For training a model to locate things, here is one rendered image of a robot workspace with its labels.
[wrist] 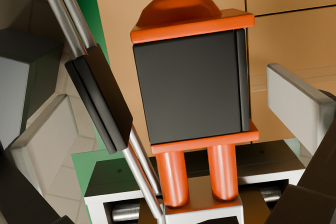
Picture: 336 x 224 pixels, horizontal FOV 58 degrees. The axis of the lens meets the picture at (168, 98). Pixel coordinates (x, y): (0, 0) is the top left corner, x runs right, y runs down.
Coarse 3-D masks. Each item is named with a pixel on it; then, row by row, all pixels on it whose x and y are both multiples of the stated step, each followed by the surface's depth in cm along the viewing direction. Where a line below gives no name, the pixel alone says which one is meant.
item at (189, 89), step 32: (160, 32) 18; (192, 32) 18; (224, 32) 18; (160, 64) 18; (192, 64) 18; (224, 64) 18; (160, 96) 19; (192, 96) 19; (224, 96) 19; (160, 128) 20; (192, 128) 20; (224, 128) 20; (256, 128) 20
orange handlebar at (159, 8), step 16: (160, 0) 19; (176, 0) 19; (192, 0) 19; (208, 0) 19; (144, 16) 19; (160, 16) 19; (176, 16) 19; (192, 16) 19; (208, 16) 19; (224, 144) 22; (160, 160) 23; (176, 160) 22; (208, 160) 24; (224, 160) 22; (160, 176) 23; (176, 176) 23; (224, 176) 23; (176, 192) 23; (224, 192) 23
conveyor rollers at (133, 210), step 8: (264, 192) 105; (272, 192) 105; (280, 192) 105; (272, 200) 105; (112, 208) 107; (120, 208) 106; (128, 208) 106; (136, 208) 106; (272, 208) 109; (112, 216) 105; (120, 216) 105; (128, 216) 105; (136, 216) 105
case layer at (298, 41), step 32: (128, 0) 81; (224, 0) 82; (256, 0) 82; (288, 0) 82; (320, 0) 83; (128, 32) 84; (256, 32) 85; (288, 32) 85; (320, 32) 86; (128, 64) 87; (256, 64) 88; (288, 64) 89; (320, 64) 89; (128, 96) 91; (256, 96) 92
